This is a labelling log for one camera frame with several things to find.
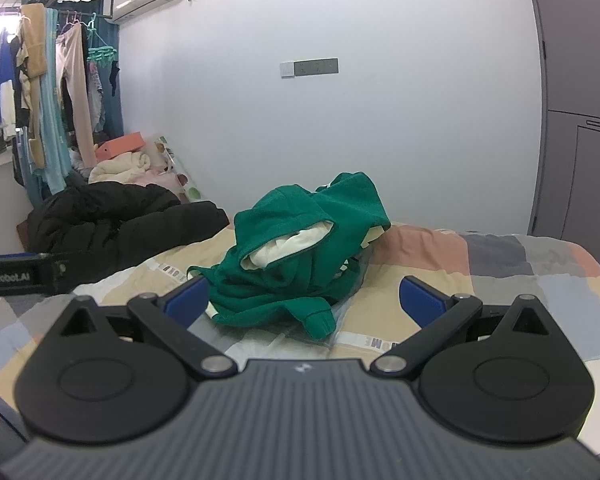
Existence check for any cream folded blanket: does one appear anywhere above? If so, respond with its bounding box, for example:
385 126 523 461
88 152 151 184

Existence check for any green hoodie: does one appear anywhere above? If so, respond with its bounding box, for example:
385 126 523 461
196 172 391 340

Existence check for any orange box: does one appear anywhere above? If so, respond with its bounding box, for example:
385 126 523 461
95 132 145 162

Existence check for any wall switch panel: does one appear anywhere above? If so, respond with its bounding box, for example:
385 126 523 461
279 58 339 78

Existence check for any patchwork bed quilt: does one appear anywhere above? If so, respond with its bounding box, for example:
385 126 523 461
0 222 600 461

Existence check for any black puffer jacket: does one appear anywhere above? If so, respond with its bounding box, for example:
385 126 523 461
27 182 230 289

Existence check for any green clip hanger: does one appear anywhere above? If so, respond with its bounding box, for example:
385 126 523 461
86 14 118 63

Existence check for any hanging clothes rack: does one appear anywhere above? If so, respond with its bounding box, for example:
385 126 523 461
0 3 124 205

